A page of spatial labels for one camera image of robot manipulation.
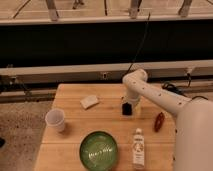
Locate black eraser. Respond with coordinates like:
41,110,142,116
122,103,132,116

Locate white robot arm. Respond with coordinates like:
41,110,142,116
122,69,213,171

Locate white sponge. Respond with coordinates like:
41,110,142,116
80,95,99,109

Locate red brown small object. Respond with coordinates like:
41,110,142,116
154,112,165,132

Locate clear plastic bottle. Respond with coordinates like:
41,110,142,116
132,128,145,170

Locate green glass bowl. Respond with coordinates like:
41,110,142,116
79,131,118,171

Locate white plastic cup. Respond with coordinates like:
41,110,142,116
45,108,65,132

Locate black floor cable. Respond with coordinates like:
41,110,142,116
161,81,209,101

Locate black hanging cable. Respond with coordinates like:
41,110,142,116
124,12,152,76

